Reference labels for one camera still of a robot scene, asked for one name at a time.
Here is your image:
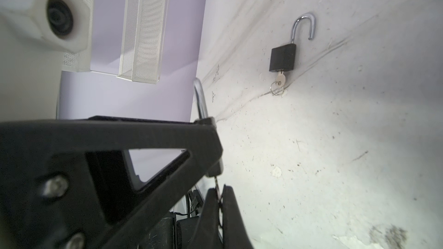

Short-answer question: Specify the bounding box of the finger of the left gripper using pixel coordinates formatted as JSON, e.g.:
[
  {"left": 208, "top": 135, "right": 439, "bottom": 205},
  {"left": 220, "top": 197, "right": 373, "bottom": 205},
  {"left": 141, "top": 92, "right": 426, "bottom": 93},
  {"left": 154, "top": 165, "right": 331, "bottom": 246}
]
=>
[{"left": 1, "top": 116, "right": 223, "bottom": 249}]

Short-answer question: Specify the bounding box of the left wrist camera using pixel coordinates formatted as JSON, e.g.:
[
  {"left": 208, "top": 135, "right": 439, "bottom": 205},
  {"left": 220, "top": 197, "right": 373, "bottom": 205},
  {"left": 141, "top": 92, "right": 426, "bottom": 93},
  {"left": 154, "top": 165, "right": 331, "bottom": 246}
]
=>
[{"left": 1, "top": 0, "right": 89, "bottom": 122}]

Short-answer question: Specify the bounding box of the black padlock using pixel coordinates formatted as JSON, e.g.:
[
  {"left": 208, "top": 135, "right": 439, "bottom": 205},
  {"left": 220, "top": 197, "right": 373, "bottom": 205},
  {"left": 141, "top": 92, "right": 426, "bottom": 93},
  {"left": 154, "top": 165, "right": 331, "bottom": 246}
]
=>
[
  {"left": 193, "top": 78, "right": 224, "bottom": 178},
  {"left": 269, "top": 12, "right": 317, "bottom": 73}
]

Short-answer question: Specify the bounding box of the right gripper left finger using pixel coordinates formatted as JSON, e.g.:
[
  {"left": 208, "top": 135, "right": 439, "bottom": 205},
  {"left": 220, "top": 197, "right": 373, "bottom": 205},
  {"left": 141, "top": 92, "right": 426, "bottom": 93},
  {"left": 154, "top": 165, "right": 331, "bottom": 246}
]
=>
[{"left": 188, "top": 188, "right": 222, "bottom": 249}]

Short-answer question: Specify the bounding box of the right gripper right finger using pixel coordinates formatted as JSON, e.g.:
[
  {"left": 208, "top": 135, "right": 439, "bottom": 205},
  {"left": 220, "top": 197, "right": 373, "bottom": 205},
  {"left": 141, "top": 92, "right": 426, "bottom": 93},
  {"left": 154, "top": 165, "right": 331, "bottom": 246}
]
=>
[{"left": 221, "top": 185, "right": 253, "bottom": 249}]

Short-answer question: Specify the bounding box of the lower white mesh shelf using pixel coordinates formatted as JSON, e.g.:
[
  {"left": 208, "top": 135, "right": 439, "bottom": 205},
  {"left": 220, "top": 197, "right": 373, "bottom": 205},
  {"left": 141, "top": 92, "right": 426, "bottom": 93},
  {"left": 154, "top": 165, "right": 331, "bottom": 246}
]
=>
[{"left": 62, "top": 0, "right": 94, "bottom": 72}]

